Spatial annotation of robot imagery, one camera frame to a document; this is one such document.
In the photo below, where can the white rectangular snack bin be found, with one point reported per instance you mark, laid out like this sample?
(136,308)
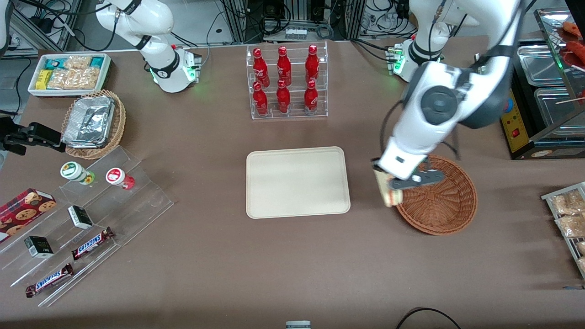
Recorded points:
(107,68)

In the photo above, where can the red plaid cookie box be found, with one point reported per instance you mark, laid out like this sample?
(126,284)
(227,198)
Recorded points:
(25,210)

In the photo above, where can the clear cracker snack pack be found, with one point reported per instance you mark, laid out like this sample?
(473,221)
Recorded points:
(75,79)
(77,62)

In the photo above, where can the brown round wicker basket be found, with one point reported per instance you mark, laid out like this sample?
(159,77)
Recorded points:
(438,208)

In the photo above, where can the light tan wicker basket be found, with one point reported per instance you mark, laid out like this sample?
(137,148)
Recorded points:
(119,123)

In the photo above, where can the beige plastic serving tray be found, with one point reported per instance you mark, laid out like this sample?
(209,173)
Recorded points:
(297,183)

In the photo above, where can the red cola bottle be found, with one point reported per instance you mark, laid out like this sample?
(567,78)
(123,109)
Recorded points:
(283,99)
(260,68)
(311,99)
(284,67)
(260,101)
(312,65)

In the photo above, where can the red sausage on stick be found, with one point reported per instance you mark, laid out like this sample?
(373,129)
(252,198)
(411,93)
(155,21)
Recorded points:
(575,29)
(577,50)

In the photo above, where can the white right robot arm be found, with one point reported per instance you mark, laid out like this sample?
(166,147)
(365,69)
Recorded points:
(155,27)

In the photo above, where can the silver foil pouch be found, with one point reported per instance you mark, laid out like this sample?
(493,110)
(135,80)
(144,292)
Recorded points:
(89,121)

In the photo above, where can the clear bagged fried snack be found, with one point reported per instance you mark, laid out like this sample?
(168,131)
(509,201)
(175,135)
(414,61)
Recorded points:
(571,226)
(566,203)
(581,247)
(582,265)

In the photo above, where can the small black carton box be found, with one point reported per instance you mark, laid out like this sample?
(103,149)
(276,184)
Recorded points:
(39,247)
(81,217)

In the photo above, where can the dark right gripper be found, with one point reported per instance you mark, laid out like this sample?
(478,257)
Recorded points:
(22,138)

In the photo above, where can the green lid white cup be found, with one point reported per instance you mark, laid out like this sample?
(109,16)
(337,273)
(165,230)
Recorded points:
(73,171)

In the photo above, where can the white power strip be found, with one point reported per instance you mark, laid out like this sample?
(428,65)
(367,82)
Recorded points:
(295,34)

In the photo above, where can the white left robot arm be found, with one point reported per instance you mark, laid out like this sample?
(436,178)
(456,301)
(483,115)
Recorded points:
(425,132)

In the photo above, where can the brown Snickers bar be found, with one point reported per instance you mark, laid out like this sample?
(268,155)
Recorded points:
(91,243)
(49,280)

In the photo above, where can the yellow snack packet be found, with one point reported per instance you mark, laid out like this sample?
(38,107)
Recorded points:
(43,79)

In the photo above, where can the small grey metal block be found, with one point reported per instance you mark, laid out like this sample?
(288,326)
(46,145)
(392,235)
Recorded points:
(298,325)

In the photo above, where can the clear acrylic bottle rack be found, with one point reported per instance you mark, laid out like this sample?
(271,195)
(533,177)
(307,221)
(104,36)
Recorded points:
(295,114)

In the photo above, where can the black glass food warmer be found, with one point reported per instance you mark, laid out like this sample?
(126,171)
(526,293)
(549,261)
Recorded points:
(516,121)

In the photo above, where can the red lid white cup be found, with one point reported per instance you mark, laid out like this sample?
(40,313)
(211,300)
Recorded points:
(116,177)

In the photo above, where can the triangular sandwich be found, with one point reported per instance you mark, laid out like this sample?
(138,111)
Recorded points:
(393,198)

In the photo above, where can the clear acrylic stepped display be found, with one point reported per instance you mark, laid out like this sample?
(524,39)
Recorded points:
(146,201)

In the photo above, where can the stainless steel warmer pan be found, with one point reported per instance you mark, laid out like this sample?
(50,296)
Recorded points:
(555,112)
(541,66)

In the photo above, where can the teal snack packet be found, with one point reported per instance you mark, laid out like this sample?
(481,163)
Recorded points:
(55,63)
(97,61)

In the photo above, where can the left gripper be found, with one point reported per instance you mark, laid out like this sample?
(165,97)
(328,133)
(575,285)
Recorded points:
(375,166)

